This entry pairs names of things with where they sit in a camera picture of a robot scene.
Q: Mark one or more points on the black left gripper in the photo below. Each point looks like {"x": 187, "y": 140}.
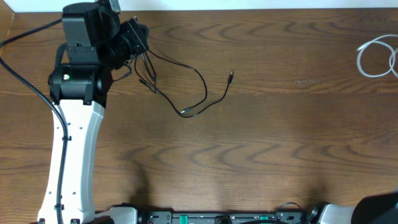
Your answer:
{"x": 134, "y": 30}

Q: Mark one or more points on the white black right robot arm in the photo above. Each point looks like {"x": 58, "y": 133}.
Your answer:
{"x": 376, "y": 209}

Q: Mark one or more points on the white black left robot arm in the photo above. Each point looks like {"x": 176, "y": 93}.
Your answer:
{"x": 97, "y": 43}

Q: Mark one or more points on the brown cardboard panel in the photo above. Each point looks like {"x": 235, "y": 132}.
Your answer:
{"x": 6, "y": 20}

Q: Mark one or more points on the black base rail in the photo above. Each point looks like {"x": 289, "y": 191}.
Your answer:
{"x": 289, "y": 217}

